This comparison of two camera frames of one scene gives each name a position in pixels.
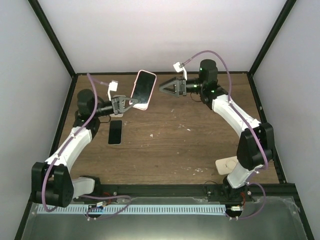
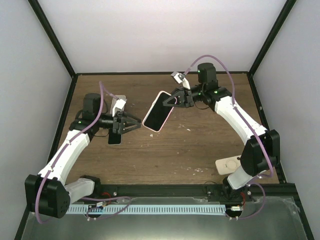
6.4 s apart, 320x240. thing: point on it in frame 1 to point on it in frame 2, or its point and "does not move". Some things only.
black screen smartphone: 115,132 does not move
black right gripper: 176,84 to 185,98
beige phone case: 225,165 does not move
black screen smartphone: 143,86 to 160,113
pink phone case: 143,89 to 158,113
